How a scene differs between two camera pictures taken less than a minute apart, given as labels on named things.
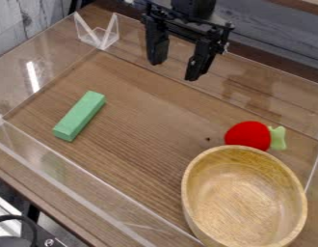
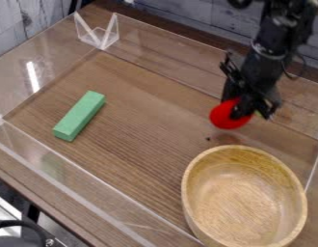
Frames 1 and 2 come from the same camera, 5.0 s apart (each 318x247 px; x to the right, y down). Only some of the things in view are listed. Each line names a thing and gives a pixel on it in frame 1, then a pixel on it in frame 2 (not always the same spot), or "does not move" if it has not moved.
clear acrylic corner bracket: x=100 y=38 does not move
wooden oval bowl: x=243 y=198 does not move
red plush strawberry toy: x=256 y=134 -> x=220 y=115
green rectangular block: x=78 y=116 does not move
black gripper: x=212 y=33 -> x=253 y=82
